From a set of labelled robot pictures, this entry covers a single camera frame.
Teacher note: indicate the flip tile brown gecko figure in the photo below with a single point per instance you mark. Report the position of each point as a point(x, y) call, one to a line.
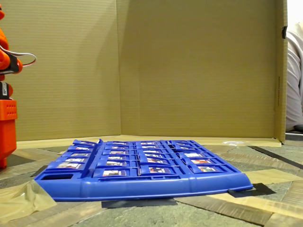
point(182, 145)

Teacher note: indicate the blue plastic guessing game board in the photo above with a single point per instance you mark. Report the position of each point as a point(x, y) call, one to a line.
point(142, 189)

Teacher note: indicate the flip tile labelled Mr Mist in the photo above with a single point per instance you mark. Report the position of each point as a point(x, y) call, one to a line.
point(194, 154)

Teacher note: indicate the flip tile labelled Swampbat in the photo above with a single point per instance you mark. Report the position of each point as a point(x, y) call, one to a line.
point(206, 169)

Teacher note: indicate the flip tile labelled Ice Light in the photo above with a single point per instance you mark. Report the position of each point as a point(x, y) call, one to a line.
point(152, 151)

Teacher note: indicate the flip tile labelled Rambler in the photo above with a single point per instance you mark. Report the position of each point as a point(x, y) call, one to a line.
point(200, 161)

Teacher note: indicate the long thin black tape strip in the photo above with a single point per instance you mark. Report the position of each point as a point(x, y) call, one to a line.
point(279, 159)

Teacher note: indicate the flip tile labelled Thunderrock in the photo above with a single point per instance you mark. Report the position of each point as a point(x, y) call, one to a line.
point(154, 155)

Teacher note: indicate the flip tile labelled Dr Ion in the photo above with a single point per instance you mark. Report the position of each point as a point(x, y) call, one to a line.
point(82, 148)

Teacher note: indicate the flip tile labelled Madame Vine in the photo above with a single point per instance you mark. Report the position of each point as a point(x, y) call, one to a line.
point(149, 147)

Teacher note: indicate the large brown cardboard screen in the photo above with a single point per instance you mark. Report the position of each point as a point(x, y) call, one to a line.
point(189, 71)

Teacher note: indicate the flip tile labelled Stupendous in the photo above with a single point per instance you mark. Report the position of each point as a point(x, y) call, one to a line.
point(86, 143)

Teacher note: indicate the flip tile labelled Beast Tamer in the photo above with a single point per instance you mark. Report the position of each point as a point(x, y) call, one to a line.
point(120, 143)

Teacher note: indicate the crumpled brown packing tape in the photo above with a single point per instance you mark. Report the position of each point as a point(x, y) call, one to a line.
point(21, 201)

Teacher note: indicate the small black clip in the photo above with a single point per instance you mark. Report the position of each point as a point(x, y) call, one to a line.
point(283, 33)

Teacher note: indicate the flip tile labelled Zap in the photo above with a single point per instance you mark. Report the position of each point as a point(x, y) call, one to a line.
point(119, 147)

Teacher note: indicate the flip tile labelled Sir Stretch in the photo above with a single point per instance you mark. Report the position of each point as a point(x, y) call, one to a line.
point(116, 163)

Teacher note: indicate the flip tile labelled Ultrasonic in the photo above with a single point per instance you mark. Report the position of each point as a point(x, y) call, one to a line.
point(159, 170)

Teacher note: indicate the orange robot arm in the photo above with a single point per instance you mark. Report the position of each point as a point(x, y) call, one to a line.
point(7, 130)

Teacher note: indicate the flat brown tape patch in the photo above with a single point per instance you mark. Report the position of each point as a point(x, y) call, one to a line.
point(267, 176)

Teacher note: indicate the flip tile labelled Glance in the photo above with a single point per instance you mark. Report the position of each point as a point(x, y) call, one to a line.
point(148, 143)

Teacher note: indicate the flip tile labelled Atlantia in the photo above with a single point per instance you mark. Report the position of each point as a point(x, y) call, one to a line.
point(117, 157)

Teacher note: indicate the flip tile yellow brown figure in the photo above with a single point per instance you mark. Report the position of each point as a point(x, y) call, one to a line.
point(181, 142)

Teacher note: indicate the flip tile labelled Safeguard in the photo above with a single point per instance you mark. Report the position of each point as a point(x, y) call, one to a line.
point(156, 160)

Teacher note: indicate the flip tile labelled Eric Eagle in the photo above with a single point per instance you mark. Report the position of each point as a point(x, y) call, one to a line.
point(118, 152)

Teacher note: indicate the person in white t-shirt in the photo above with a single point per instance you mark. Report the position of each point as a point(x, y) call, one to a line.
point(296, 71)

